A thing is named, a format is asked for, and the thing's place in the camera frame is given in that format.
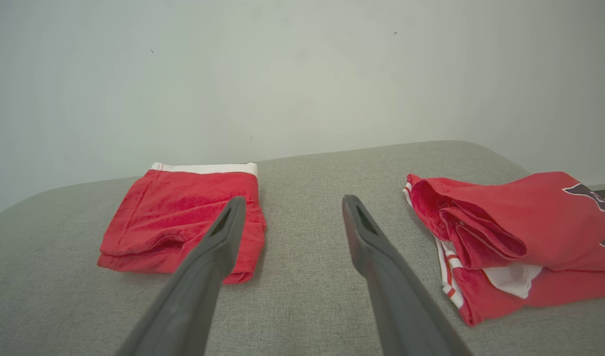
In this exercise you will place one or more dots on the red basketball jersey number 23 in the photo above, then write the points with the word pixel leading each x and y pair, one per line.
pixel 544 222

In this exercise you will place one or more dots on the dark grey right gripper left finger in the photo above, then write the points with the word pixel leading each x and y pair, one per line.
pixel 198 291

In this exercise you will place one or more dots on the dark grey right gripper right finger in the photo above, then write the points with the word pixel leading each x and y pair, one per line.
pixel 401 296

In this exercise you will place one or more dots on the red shorts with white stripes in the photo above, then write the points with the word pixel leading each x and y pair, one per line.
pixel 168 217

